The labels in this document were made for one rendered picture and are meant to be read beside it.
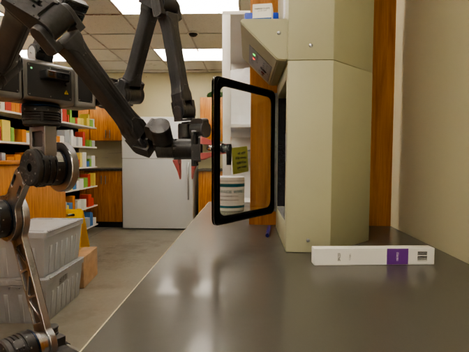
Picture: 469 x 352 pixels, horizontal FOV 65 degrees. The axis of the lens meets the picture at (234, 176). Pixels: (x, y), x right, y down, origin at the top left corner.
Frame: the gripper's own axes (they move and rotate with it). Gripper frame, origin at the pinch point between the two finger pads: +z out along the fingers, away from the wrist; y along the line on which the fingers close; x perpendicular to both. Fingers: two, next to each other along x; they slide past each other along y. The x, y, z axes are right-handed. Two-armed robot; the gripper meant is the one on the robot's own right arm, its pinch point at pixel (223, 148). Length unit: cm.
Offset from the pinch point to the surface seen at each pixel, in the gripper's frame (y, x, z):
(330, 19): 30.7, -17.1, 26.4
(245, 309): -26, -52, 6
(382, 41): 37, 20, 52
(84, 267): -103, 211, -136
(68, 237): -66, 171, -131
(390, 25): 42, 20, 55
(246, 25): 29.5, -16.9, 6.3
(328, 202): -13.4, -17.2, 26.8
